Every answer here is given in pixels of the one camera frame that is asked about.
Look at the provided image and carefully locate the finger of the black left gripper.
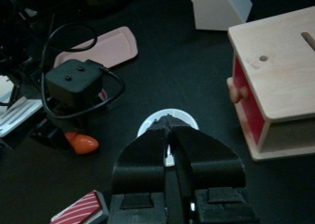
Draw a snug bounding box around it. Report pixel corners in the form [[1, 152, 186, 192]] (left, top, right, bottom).
[[29, 118, 78, 152]]

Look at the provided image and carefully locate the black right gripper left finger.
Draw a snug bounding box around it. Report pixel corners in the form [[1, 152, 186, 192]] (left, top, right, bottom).
[[106, 114, 170, 224]]

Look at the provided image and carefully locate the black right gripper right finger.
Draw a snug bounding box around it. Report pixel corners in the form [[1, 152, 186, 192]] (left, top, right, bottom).
[[166, 115, 260, 224]]

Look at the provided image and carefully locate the orange toy carrot green end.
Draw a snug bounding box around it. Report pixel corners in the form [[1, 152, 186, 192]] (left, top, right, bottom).
[[64, 131, 101, 156]]

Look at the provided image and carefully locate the pink flat tray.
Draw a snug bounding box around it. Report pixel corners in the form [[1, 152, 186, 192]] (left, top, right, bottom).
[[53, 26, 140, 69]]

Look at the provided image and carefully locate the small white plate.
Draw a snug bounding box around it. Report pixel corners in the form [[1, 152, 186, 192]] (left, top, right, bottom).
[[136, 108, 200, 168]]

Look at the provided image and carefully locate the red white striped box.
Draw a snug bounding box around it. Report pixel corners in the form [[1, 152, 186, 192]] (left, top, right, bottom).
[[49, 189, 110, 224]]

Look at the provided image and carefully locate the wooden box with red drawer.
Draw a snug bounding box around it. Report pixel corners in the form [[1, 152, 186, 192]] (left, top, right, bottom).
[[225, 6, 315, 162]]

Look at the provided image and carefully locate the white wooden knife block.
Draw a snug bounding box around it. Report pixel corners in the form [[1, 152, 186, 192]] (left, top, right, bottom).
[[180, 0, 253, 31]]

